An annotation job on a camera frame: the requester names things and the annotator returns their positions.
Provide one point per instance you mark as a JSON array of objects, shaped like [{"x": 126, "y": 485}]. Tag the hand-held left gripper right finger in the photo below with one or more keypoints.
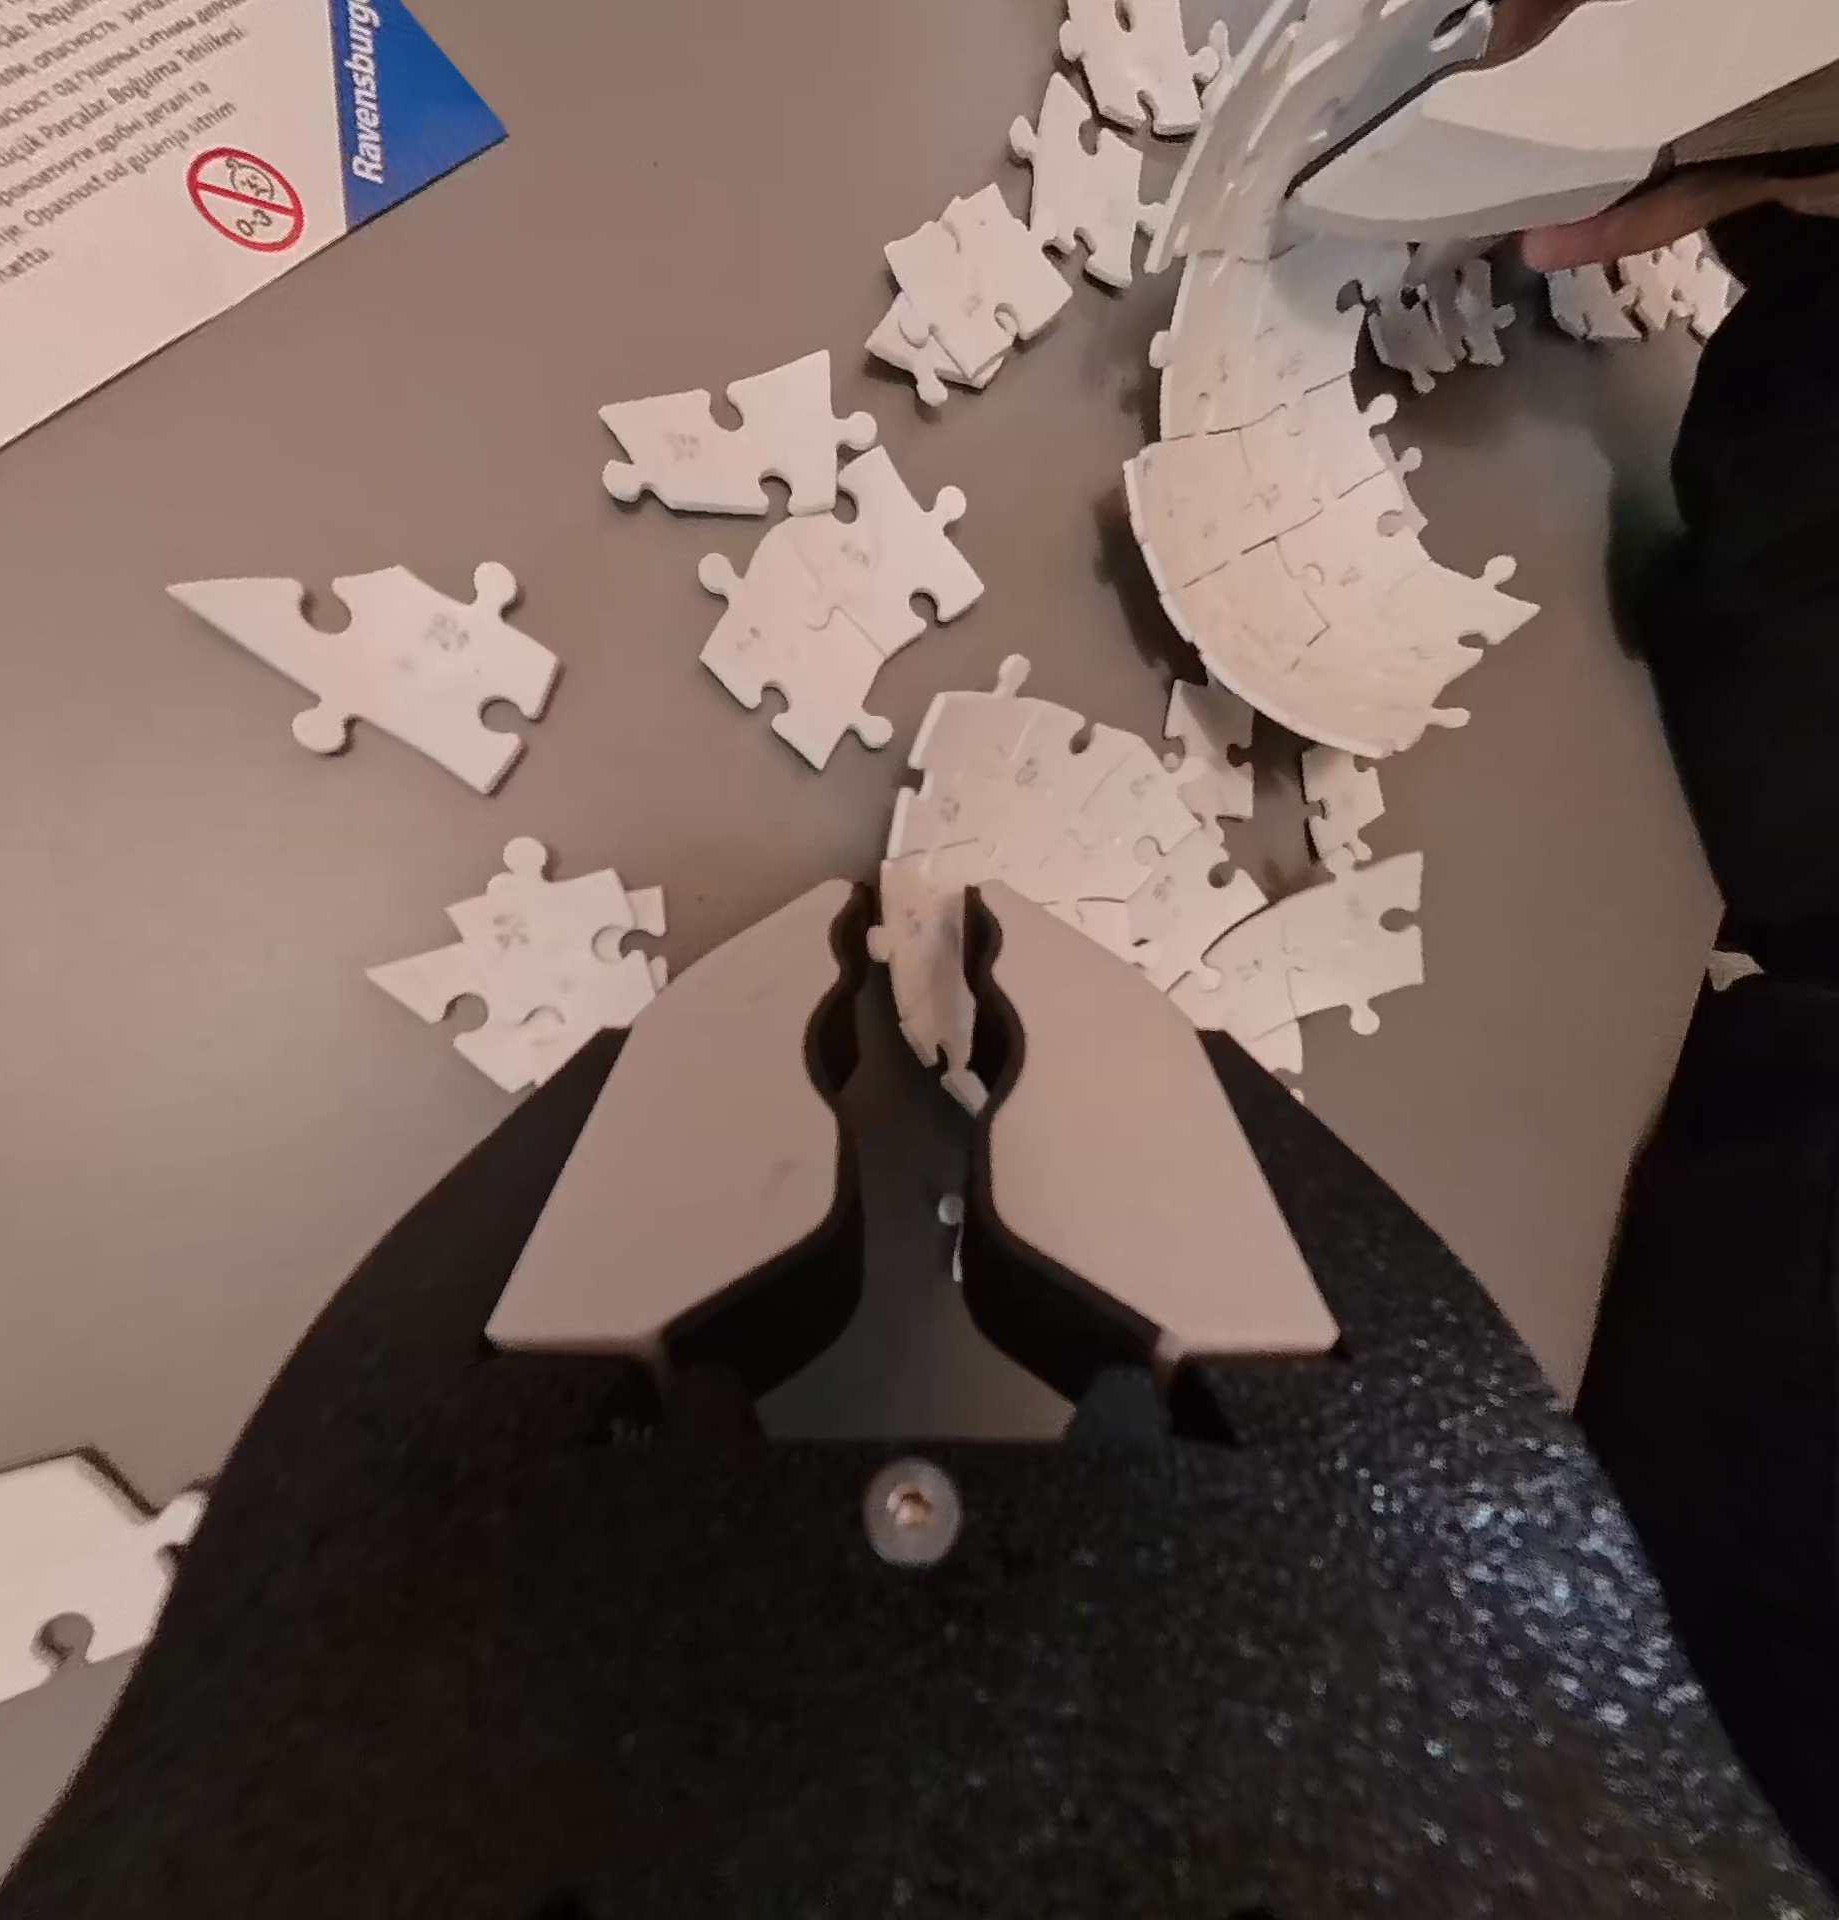
[{"x": 1132, "y": 1167}]

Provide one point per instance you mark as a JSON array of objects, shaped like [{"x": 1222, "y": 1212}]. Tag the person's right hand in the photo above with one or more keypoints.
[{"x": 1625, "y": 237}]

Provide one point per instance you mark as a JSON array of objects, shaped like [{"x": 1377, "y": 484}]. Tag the bowl-shaped assembled puzzle section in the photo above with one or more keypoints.
[{"x": 1282, "y": 514}]

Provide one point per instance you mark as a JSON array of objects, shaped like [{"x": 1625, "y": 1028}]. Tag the white instruction leaflet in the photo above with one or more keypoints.
[{"x": 126, "y": 180}]

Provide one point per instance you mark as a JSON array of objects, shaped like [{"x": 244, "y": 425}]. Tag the arc-shaped assembled puzzle section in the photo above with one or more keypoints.
[{"x": 1041, "y": 795}]

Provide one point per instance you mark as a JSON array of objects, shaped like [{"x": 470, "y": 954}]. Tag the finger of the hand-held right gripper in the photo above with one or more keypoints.
[
  {"x": 1551, "y": 153},
  {"x": 1424, "y": 50}
]

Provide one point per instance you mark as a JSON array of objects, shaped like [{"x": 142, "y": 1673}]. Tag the person's right forearm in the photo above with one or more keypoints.
[{"x": 1791, "y": 601}]

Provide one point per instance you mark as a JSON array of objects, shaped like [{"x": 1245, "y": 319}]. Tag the scatter of white pieces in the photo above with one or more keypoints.
[{"x": 408, "y": 672}]

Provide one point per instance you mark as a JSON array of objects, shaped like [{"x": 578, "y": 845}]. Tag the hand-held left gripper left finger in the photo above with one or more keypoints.
[{"x": 676, "y": 1167}]

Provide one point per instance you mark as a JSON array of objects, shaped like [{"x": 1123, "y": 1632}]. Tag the person's black clothing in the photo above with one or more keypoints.
[{"x": 1759, "y": 1346}]

